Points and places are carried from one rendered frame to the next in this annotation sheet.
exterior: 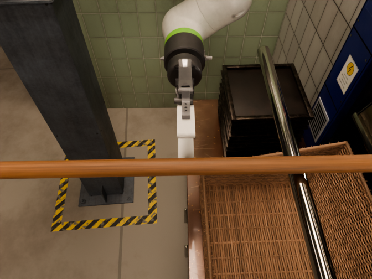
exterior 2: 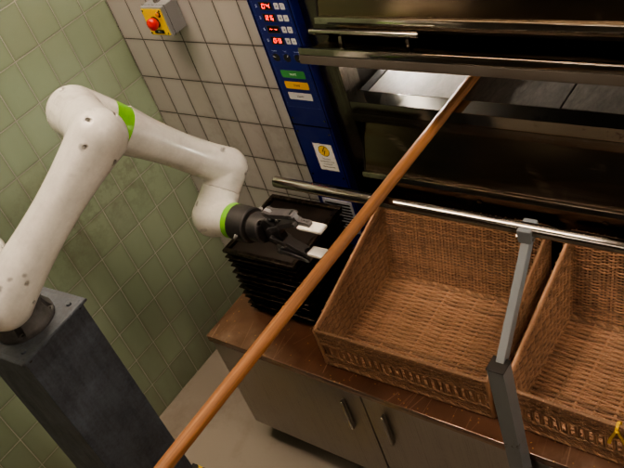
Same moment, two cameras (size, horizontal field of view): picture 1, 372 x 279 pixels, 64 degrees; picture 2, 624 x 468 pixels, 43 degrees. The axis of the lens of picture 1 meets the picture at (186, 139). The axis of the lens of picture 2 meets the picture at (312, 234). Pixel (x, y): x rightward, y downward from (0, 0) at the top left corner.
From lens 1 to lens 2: 141 cm
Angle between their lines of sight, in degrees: 32
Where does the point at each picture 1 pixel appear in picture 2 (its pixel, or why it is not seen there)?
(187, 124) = (316, 226)
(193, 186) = (323, 370)
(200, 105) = (227, 323)
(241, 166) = (361, 217)
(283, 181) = (378, 285)
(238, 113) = (290, 261)
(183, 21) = (219, 205)
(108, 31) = not seen: hidden behind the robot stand
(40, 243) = not seen: outside the picture
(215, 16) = (236, 183)
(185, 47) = (247, 211)
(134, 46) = not seen: hidden behind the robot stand
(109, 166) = (309, 279)
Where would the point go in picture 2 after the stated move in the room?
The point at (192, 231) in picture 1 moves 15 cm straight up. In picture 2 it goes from (371, 389) to (358, 356)
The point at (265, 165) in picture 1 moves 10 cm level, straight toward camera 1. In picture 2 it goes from (370, 205) to (392, 225)
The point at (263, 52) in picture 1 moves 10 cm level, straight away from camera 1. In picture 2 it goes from (279, 180) to (260, 168)
